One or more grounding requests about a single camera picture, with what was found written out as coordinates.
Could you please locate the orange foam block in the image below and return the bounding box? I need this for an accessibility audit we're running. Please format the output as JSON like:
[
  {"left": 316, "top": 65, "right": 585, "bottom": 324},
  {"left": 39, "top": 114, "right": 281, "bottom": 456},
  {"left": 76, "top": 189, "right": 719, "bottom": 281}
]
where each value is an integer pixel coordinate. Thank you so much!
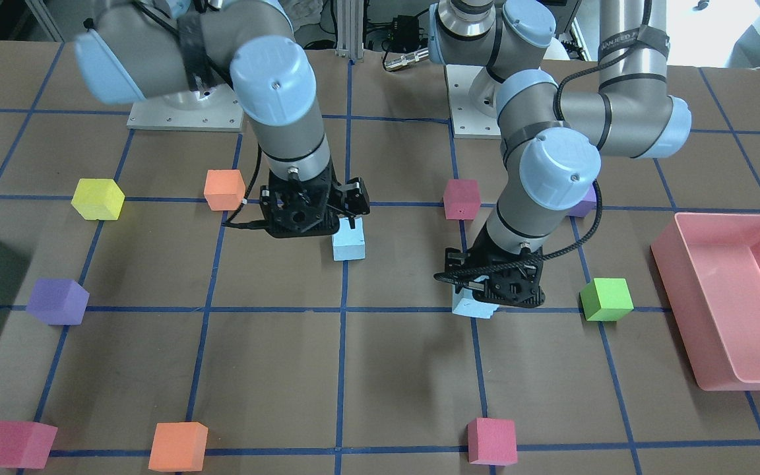
[
  {"left": 148, "top": 422, "right": 208, "bottom": 472},
  {"left": 203, "top": 170, "right": 245, "bottom": 211}
]

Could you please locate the pink foam block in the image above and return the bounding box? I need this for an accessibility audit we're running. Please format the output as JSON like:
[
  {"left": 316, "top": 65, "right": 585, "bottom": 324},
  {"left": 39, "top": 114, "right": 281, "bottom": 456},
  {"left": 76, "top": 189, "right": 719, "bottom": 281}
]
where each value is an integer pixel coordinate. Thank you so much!
[
  {"left": 443, "top": 179, "right": 482, "bottom": 220},
  {"left": 0, "top": 420, "right": 58, "bottom": 469},
  {"left": 467, "top": 417, "right": 519, "bottom": 466}
]

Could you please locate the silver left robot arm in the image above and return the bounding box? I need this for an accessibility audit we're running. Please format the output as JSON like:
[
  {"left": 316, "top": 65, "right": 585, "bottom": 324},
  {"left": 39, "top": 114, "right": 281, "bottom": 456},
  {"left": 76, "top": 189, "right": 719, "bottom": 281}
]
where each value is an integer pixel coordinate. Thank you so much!
[{"left": 426, "top": 1, "right": 693, "bottom": 309}]

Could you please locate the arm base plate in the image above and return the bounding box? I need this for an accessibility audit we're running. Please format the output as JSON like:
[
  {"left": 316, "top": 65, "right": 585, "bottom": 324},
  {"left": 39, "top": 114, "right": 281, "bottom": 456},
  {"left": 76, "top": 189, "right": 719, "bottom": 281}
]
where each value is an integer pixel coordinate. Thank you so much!
[
  {"left": 445, "top": 64, "right": 501, "bottom": 139},
  {"left": 127, "top": 84, "right": 243, "bottom": 132}
]

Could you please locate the black cable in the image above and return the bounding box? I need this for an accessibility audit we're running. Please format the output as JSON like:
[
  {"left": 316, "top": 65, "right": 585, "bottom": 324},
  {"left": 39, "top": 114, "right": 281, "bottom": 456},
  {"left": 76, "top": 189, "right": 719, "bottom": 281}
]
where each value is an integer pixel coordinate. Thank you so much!
[{"left": 446, "top": 0, "right": 658, "bottom": 278}]

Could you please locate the light blue foam block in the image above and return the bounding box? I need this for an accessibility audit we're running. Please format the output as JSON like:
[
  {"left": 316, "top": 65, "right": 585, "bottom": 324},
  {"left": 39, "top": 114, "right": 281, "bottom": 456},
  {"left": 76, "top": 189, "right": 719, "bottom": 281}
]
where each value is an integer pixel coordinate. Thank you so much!
[
  {"left": 332, "top": 217, "right": 365, "bottom": 261},
  {"left": 451, "top": 288, "right": 499, "bottom": 319}
]

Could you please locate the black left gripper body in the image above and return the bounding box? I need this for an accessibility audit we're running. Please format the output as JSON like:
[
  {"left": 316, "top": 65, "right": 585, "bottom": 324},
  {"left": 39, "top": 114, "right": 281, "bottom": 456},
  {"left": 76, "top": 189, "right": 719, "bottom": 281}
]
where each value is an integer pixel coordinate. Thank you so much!
[{"left": 434, "top": 241, "right": 546, "bottom": 309}]

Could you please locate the green foam block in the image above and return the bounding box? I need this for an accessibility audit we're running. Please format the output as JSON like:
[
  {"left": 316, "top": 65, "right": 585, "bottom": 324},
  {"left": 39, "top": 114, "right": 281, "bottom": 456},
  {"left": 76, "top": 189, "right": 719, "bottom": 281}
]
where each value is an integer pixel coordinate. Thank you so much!
[{"left": 579, "top": 278, "right": 634, "bottom": 321}]

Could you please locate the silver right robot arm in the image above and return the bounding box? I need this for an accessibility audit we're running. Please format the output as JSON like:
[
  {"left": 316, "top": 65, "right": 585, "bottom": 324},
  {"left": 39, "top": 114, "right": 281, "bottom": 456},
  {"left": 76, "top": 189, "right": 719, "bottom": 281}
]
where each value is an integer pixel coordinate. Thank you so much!
[{"left": 73, "top": 1, "right": 353, "bottom": 238}]

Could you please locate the pink plastic tray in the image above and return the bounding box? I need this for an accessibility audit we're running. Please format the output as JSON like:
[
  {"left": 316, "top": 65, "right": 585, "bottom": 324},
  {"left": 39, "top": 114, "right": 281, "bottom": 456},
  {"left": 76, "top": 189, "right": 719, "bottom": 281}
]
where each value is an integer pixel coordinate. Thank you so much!
[{"left": 651, "top": 212, "right": 760, "bottom": 391}]

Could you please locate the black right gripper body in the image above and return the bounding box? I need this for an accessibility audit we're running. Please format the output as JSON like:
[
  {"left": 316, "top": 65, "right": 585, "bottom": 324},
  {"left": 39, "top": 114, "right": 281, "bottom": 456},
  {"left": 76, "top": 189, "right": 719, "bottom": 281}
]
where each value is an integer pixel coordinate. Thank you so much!
[{"left": 260, "top": 165, "right": 346, "bottom": 238}]

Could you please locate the yellow foam block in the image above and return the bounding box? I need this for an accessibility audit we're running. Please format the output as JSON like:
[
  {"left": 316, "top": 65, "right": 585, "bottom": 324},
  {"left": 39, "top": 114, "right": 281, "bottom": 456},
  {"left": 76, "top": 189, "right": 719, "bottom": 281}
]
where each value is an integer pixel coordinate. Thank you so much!
[{"left": 71, "top": 178, "right": 125, "bottom": 220}]

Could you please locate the purple foam block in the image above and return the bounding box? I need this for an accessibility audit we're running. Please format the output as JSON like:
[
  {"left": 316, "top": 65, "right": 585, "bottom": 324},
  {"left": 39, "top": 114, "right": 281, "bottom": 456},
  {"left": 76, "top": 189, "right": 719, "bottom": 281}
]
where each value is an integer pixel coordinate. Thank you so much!
[
  {"left": 567, "top": 186, "right": 597, "bottom": 218},
  {"left": 25, "top": 278, "right": 90, "bottom": 325}
]

